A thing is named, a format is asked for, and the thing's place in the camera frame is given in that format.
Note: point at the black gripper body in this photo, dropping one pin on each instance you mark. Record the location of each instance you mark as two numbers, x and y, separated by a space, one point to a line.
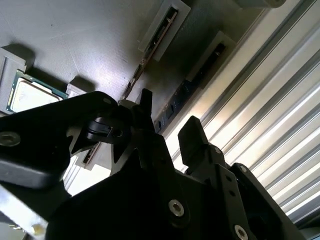
112 212

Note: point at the blue RAM stick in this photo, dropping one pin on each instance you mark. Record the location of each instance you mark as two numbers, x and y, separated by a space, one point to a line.
183 87

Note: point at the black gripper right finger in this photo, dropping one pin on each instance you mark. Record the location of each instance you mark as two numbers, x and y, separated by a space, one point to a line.
192 140

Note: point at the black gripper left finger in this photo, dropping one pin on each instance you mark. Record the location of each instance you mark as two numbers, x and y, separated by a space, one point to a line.
37 140

